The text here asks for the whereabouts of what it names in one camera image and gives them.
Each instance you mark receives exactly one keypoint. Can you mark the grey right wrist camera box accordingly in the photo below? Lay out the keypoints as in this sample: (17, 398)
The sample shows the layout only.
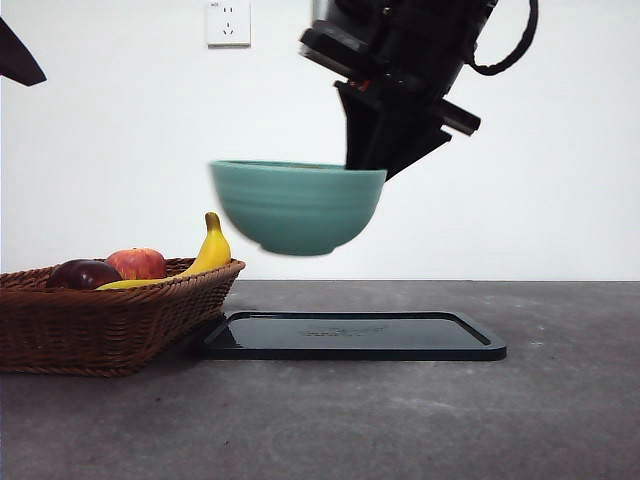
(335, 42)

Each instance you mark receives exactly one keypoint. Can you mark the red and yellow apple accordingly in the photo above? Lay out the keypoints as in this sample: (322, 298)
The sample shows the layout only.
(140, 262)

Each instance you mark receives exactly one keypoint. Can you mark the teal ceramic bowl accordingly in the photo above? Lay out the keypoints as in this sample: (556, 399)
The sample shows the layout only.
(300, 205)

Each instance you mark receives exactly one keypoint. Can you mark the yellow banana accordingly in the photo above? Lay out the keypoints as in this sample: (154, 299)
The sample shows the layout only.
(215, 250)

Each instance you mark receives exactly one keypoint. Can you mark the brown wicker basket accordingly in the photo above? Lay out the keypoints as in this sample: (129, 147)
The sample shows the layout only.
(100, 330)

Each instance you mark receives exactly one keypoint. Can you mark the black rectangular tray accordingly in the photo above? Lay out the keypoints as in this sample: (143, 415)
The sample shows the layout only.
(350, 347)

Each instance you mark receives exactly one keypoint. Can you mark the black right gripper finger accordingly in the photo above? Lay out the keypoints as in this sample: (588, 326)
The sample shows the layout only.
(410, 145)
(362, 140)

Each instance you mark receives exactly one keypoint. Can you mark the white wall socket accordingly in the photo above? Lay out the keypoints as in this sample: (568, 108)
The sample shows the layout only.
(229, 25)

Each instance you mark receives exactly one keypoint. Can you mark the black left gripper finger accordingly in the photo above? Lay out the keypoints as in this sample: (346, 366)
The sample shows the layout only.
(17, 57)

